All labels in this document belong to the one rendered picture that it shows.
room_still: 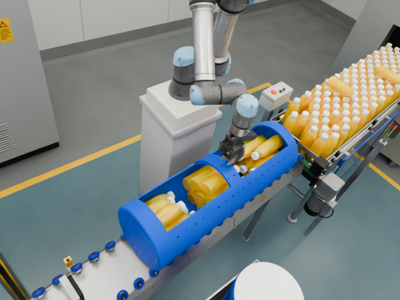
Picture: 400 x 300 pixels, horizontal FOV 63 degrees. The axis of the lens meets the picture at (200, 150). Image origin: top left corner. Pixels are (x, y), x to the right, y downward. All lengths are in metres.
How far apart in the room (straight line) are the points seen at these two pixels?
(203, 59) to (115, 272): 0.91
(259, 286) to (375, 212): 2.15
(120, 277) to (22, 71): 1.59
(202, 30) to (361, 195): 2.55
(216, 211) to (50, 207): 1.68
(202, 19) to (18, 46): 1.45
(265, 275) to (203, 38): 0.94
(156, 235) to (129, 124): 2.17
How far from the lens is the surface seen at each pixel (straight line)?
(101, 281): 1.45
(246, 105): 1.15
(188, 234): 1.28
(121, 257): 1.48
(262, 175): 1.50
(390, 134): 2.09
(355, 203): 3.33
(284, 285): 1.44
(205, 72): 1.21
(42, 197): 2.82
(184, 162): 1.88
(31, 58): 2.49
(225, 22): 1.41
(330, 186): 2.07
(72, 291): 1.29
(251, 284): 1.39
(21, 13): 2.34
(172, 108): 1.60
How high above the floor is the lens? 2.29
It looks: 47 degrees down
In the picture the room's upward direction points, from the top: 14 degrees clockwise
